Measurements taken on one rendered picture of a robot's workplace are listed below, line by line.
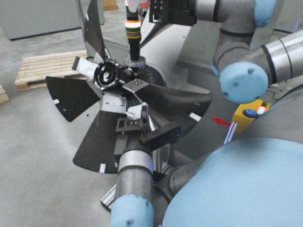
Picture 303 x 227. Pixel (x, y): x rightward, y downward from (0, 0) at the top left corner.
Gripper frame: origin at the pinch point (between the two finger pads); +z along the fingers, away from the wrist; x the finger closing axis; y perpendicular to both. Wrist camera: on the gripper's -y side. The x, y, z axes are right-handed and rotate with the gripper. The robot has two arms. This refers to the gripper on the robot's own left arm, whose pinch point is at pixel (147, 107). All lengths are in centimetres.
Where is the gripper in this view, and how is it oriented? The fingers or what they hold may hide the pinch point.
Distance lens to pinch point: 58.7
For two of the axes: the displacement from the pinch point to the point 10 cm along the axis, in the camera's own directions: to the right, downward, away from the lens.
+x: 1.1, 7.6, 6.4
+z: 0.0, -6.4, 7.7
